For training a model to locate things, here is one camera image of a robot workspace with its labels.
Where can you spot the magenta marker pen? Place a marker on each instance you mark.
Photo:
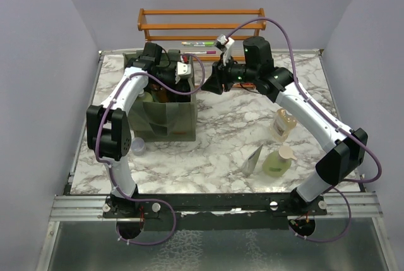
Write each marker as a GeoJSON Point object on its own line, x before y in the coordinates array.
{"type": "Point", "coordinates": [201, 53]}

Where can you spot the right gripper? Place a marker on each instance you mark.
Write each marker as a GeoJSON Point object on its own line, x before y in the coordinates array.
{"type": "Point", "coordinates": [214, 83]}

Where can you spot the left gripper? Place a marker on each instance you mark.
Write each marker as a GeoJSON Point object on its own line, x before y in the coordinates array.
{"type": "Point", "coordinates": [184, 81]}

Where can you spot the green marker pen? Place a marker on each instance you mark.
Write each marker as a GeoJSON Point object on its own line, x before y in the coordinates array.
{"type": "Point", "coordinates": [198, 44]}

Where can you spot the green lotion pump bottle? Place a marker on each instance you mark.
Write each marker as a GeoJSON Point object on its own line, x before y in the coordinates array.
{"type": "Point", "coordinates": [144, 97]}

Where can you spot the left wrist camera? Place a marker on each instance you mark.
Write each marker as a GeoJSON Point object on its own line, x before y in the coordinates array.
{"type": "Point", "coordinates": [184, 69]}

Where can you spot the wooden shelf rack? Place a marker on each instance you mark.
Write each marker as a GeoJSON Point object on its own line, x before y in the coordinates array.
{"type": "Point", "coordinates": [191, 25]}

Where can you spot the amber mouthwash bottle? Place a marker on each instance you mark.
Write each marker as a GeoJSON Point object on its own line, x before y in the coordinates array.
{"type": "Point", "coordinates": [283, 123]}

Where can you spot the green soap pump dispenser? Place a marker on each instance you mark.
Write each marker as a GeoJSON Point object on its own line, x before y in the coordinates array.
{"type": "Point", "coordinates": [278, 161]}

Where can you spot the silver foil pouch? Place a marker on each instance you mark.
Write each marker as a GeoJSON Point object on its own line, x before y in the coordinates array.
{"type": "Point", "coordinates": [249, 164]}

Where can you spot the green canvas bag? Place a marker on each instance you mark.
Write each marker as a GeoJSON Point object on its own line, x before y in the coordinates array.
{"type": "Point", "coordinates": [174, 121]}

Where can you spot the small blue cup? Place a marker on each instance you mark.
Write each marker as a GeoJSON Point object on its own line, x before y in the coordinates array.
{"type": "Point", "coordinates": [138, 146]}

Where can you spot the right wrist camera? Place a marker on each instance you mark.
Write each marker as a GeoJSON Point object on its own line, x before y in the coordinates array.
{"type": "Point", "coordinates": [225, 44]}

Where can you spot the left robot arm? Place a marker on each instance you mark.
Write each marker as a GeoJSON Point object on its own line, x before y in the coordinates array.
{"type": "Point", "coordinates": [107, 125]}

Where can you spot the orange bottle pink cap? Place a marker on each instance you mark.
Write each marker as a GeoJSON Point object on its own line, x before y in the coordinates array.
{"type": "Point", "coordinates": [159, 94]}

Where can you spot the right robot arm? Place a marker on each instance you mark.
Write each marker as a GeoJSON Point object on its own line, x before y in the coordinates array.
{"type": "Point", "coordinates": [343, 147]}

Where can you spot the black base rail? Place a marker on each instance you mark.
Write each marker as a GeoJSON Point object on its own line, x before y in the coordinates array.
{"type": "Point", "coordinates": [207, 211]}

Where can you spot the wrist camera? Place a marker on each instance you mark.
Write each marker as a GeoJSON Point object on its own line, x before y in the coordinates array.
{"type": "Point", "coordinates": [225, 44]}
{"type": "Point", "coordinates": [184, 69]}

